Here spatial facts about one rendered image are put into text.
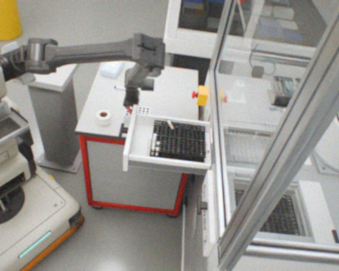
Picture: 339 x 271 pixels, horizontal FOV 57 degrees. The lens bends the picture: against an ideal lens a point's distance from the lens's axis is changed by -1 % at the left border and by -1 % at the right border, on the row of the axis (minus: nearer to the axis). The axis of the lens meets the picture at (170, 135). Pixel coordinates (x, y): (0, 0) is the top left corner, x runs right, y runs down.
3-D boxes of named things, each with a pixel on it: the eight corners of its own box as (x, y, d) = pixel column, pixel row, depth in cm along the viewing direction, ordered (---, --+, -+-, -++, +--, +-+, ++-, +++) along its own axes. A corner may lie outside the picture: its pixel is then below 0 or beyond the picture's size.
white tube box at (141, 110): (123, 121, 154) (123, 115, 151) (126, 110, 160) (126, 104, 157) (148, 124, 154) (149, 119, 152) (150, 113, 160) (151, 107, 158)
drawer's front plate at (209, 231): (203, 257, 105) (210, 242, 98) (202, 186, 126) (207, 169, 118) (208, 257, 106) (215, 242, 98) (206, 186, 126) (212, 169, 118)
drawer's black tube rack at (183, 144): (149, 160, 129) (150, 150, 125) (153, 130, 141) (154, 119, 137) (203, 166, 130) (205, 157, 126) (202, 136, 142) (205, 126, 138)
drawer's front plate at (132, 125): (123, 171, 126) (123, 153, 118) (133, 121, 146) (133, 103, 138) (127, 171, 126) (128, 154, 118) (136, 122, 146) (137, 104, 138)
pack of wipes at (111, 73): (115, 79, 176) (115, 73, 173) (99, 75, 177) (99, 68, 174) (125, 65, 187) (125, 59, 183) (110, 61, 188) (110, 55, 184)
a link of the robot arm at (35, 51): (18, 47, 103) (17, 63, 102) (29, 40, 95) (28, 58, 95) (45, 53, 109) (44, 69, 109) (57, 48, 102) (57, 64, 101)
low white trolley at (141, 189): (86, 213, 200) (75, 130, 146) (106, 142, 244) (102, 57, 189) (177, 224, 203) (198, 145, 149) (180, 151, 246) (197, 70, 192)
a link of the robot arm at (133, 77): (148, 35, 93) (147, 71, 92) (167, 37, 94) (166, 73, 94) (124, 68, 134) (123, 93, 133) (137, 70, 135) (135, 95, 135)
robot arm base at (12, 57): (27, 44, 111) (-5, 57, 104) (35, 39, 105) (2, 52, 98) (39, 67, 114) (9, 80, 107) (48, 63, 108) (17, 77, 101)
